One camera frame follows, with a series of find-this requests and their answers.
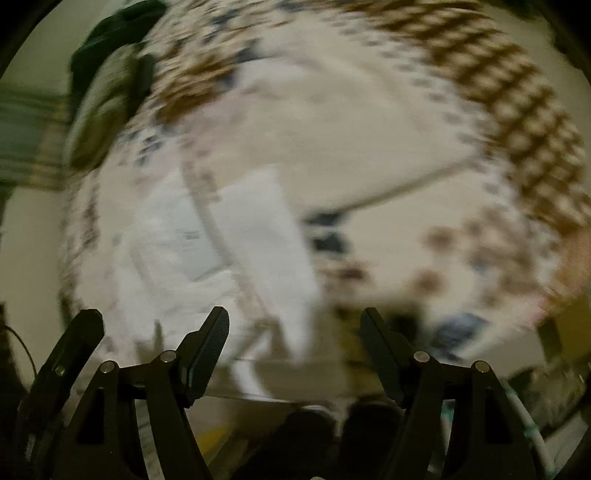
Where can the floral bed blanket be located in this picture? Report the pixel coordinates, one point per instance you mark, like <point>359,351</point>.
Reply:
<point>402,203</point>

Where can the white pants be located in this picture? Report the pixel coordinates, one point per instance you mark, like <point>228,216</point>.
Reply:
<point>176,254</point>

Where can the dark green jacket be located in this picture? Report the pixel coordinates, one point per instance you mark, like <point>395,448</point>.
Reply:
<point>128,25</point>

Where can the brown checkered bed sheet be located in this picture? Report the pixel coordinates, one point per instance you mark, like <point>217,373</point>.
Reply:
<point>530,123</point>

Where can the folded grey clothes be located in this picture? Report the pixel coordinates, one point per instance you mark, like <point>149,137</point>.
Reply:
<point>120,86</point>

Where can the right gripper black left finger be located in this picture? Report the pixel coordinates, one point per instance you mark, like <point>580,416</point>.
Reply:
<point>102,440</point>

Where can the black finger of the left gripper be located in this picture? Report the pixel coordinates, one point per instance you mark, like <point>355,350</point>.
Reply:
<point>40,412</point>

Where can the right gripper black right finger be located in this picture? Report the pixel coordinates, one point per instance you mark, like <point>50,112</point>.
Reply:
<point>461,412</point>

